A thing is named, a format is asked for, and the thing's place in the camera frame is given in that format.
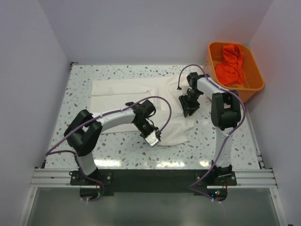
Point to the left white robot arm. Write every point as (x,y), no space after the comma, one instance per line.
(84,131)

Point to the orange t shirt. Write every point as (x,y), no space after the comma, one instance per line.
(230,70)

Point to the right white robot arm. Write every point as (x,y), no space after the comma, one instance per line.
(225,116)

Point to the aluminium frame rail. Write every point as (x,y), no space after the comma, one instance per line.
(246,178)

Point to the white coca-cola t shirt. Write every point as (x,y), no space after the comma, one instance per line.
(164,92)

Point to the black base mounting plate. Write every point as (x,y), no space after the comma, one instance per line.
(107,182)

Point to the orange plastic basket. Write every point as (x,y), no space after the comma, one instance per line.
(252,79)

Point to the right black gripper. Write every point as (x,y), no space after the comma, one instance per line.
(188,107)

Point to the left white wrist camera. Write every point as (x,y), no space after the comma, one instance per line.
(153,138)

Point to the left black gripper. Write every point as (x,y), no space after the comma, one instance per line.
(154,128)

